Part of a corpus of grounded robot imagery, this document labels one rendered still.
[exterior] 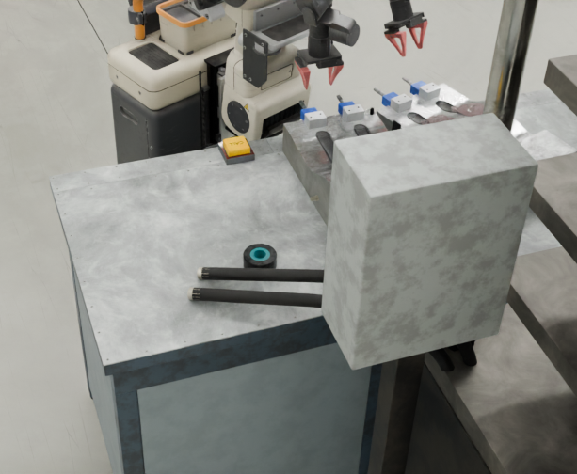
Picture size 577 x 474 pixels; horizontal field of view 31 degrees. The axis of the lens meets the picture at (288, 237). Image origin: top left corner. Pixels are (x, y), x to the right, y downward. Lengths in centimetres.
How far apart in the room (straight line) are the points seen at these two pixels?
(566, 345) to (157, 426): 99
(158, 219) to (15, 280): 117
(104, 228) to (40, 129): 184
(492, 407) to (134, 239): 95
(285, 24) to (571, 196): 122
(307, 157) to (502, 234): 98
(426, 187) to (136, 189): 121
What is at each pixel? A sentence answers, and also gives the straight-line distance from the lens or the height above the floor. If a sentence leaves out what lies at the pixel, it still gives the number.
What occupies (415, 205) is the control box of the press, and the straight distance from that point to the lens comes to 166.
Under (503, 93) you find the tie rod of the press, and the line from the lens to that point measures 194.
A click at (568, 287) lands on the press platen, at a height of 104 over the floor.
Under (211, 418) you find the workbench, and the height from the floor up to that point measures 51.
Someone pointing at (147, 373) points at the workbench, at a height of 72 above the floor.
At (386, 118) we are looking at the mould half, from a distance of 290.
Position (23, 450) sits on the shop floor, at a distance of 317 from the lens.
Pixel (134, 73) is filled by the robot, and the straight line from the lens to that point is 319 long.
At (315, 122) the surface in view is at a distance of 277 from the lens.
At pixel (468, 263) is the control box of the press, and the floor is 128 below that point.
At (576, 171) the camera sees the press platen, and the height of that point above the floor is 129.
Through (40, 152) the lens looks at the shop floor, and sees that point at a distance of 426.
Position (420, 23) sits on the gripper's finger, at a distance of 293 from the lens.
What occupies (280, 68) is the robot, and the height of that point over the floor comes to 87.
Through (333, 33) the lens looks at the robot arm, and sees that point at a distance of 260.
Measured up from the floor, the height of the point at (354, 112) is 92.
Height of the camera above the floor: 246
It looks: 40 degrees down
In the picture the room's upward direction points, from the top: 2 degrees clockwise
